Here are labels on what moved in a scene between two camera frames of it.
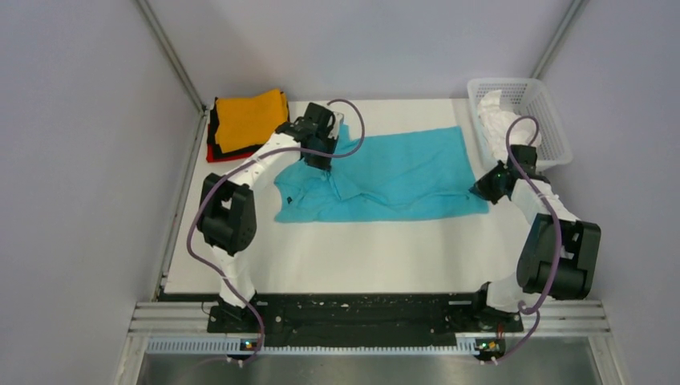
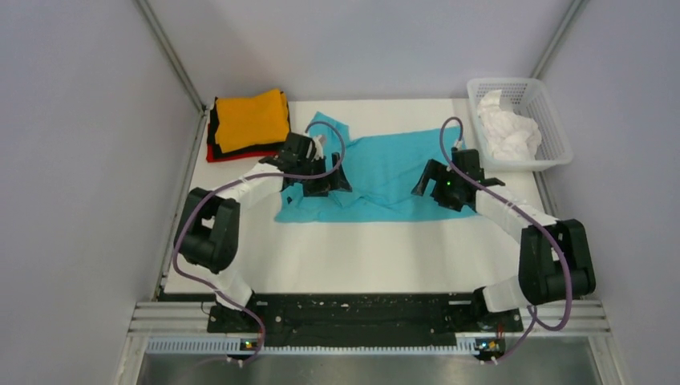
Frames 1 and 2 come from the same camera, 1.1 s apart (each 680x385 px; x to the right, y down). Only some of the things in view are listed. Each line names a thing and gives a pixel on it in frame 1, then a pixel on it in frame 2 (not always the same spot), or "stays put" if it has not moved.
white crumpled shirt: x=502 y=128 stays put
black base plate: x=366 y=320 stays put
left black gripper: x=323 y=164 to x=335 y=181
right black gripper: x=480 y=187 to x=436 y=170
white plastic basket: x=530 y=98 stays put
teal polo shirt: x=396 y=174 stays put
